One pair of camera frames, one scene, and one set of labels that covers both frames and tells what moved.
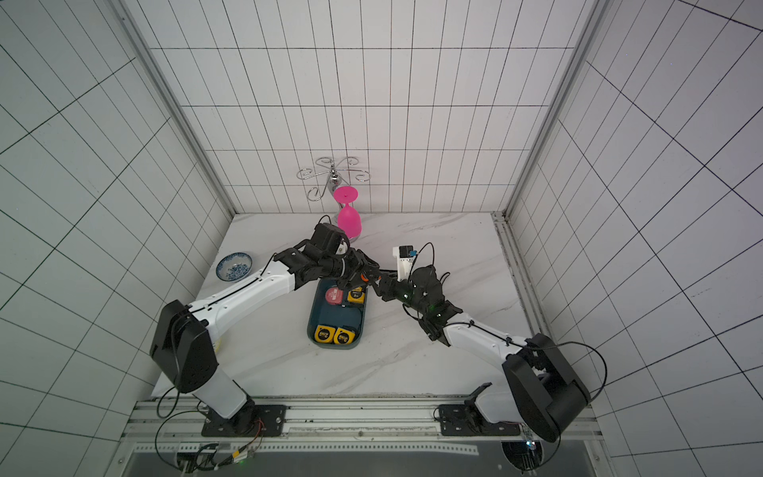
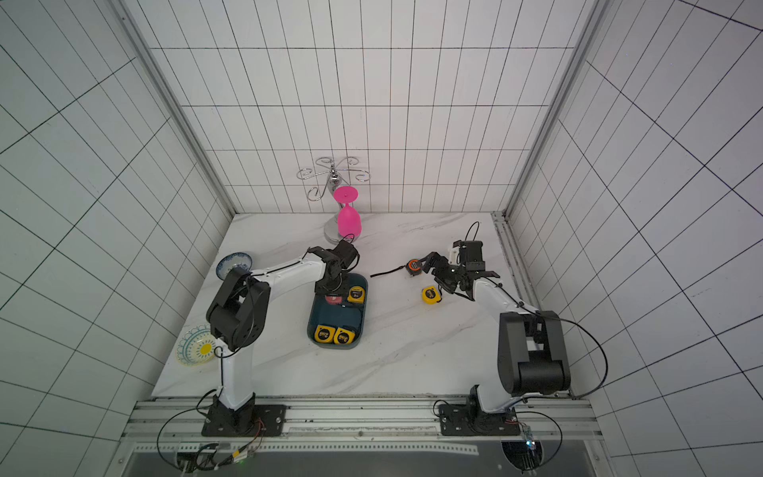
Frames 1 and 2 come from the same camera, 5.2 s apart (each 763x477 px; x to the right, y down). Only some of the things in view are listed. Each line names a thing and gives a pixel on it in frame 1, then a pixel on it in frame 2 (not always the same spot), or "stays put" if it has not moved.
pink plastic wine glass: x=349 y=218 stays put
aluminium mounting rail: x=358 y=424 stays put
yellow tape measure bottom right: x=343 y=336 stays put
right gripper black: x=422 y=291 → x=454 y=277
